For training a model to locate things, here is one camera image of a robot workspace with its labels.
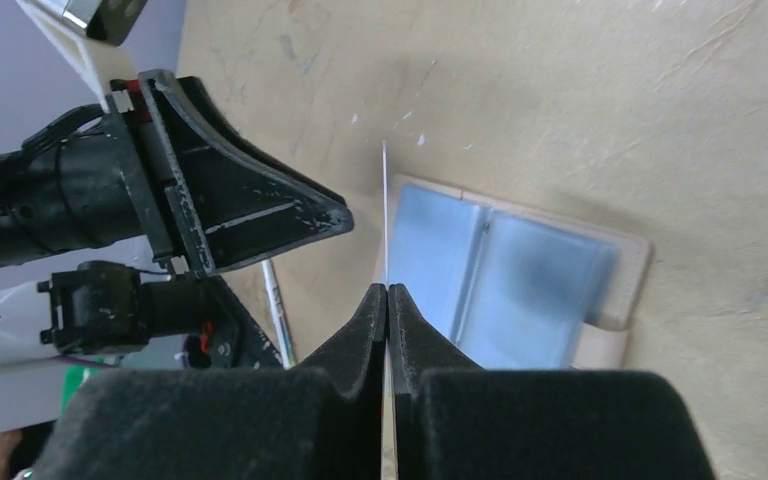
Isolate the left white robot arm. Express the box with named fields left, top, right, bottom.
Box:
left=0, top=70, right=354, bottom=369

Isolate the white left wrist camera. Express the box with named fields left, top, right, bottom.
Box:
left=17, top=0, right=146, bottom=113

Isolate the silver pen on table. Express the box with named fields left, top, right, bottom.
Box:
left=261, top=259, right=296, bottom=369

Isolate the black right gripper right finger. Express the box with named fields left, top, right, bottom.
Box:
left=387, top=284, right=714, bottom=479

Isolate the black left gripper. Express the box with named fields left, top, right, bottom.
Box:
left=0, top=70, right=354, bottom=275

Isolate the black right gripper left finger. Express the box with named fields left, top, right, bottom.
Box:
left=32, top=284, right=387, bottom=479

